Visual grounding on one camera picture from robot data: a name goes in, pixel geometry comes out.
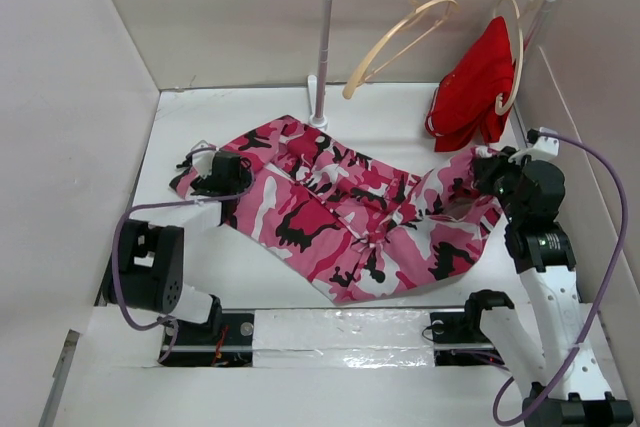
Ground pink camouflage trousers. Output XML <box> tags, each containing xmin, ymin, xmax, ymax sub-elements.
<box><xmin>168</xmin><ymin>115</ymin><xmax>506</xmax><ymax>306</ymax></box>

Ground red garment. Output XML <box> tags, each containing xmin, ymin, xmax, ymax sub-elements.
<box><xmin>425</xmin><ymin>16</ymin><xmax>514</xmax><ymax>152</ymax></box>

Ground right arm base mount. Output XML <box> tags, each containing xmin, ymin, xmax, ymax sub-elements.
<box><xmin>422</xmin><ymin>289</ymin><xmax>515</xmax><ymax>369</ymax></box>

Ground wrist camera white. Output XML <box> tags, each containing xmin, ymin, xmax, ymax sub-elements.
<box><xmin>187</xmin><ymin>141</ymin><xmax>218</xmax><ymax>180</ymax></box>
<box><xmin>509</xmin><ymin>127</ymin><xmax>559</xmax><ymax>165</ymax></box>

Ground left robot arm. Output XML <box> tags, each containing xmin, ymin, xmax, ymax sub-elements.
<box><xmin>103</xmin><ymin>146</ymin><xmax>254</xmax><ymax>344</ymax></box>

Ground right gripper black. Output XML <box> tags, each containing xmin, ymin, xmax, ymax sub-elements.
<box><xmin>472</xmin><ymin>145</ymin><xmax>534</xmax><ymax>223</ymax></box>

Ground silver tape strip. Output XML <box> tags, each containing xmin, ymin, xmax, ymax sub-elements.
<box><xmin>252</xmin><ymin>308</ymin><xmax>435</xmax><ymax>369</ymax></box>

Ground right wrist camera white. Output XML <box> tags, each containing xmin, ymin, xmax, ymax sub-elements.
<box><xmin>509</xmin><ymin>127</ymin><xmax>559</xmax><ymax>165</ymax></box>

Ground wooden hanger with red garment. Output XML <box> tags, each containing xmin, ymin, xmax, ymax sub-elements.
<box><xmin>492</xmin><ymin>0</ymin><xmax>544</xmax><ymax>117</ymax></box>

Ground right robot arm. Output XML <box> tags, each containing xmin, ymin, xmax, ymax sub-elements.
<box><xmin>462</xmin><ymin>148</ymin><xmax>634</xmax><ymax>426</ymax></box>

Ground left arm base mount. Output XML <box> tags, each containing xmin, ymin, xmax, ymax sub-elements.
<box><xmin>160</xmin><ymin>296</ymin><xmax>255</xmax><ymax>368</ymax></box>

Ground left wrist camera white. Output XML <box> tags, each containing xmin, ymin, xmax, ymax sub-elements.
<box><xmin>187</xmin><ymin>141</ymin><xmax>218</xmax><ymax>180</ymax></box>

